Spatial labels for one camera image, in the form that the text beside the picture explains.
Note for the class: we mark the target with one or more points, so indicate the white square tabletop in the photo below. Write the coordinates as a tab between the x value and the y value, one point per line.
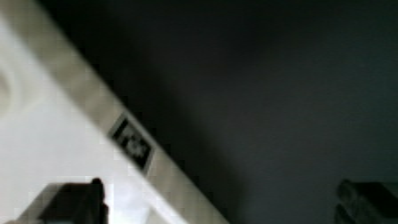
71	137

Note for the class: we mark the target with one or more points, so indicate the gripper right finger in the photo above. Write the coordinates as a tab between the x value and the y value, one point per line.
368	203

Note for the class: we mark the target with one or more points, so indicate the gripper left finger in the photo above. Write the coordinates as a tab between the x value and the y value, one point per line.
76	206

